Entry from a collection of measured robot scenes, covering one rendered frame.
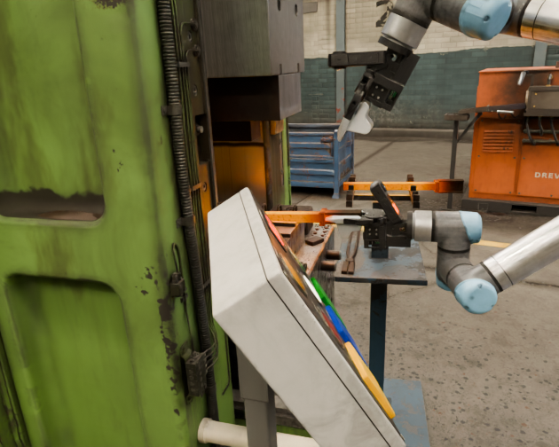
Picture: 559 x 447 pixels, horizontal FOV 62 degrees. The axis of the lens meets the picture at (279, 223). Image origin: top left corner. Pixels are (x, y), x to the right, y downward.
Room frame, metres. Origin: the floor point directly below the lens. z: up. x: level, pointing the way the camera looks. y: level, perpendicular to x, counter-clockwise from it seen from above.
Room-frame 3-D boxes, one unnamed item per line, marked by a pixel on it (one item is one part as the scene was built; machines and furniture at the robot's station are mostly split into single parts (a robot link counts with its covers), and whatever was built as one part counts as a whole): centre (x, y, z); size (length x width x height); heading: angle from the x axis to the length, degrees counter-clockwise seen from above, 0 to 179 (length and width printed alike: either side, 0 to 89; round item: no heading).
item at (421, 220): (1.07, -0.34, 1.00); 0.08 x 0.05 x 0.08; 163
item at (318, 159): (5.37, -0.24, 0.36); 1.20 x 0.80 x 0.72; 68
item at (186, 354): (0.81, 0.18, 0.80); 0.06 x 0.03 x 0.14; 163
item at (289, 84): (1.19, 0.16, 1.32); 0.42 x 0.20 x 0.10; 73
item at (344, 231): (1.10, -0.16, 0.99); 0.09 x 0.03 x 0.06; 76
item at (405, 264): (1.58, -0.36, 0.70); 0.40 x 0.30 x 0.02; 168
